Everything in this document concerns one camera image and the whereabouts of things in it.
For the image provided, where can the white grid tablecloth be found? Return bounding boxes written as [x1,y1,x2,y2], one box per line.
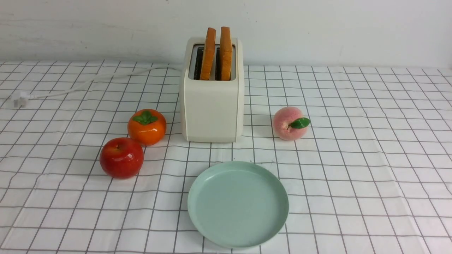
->
[0,61,452,254]

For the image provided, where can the orange persimmon with leaf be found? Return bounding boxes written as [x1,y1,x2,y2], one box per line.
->
[127,108,167,146]

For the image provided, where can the toast slice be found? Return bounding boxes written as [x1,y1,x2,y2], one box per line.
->
[220,27,233,81]
[200,27,216,80]

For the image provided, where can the light green round plate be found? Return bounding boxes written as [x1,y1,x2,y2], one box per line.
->
[187,161,290,249]

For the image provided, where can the cream white toaster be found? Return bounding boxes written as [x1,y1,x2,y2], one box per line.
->
[179,37,245,143]

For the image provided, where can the white power cord with plug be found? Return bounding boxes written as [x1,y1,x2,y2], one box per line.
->
[11,66,182,108]

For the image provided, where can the pink peach with leaf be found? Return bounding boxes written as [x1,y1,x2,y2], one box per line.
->
[273,107,311,141]

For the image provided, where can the red apple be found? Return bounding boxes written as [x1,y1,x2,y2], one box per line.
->
[100,137,144,179]

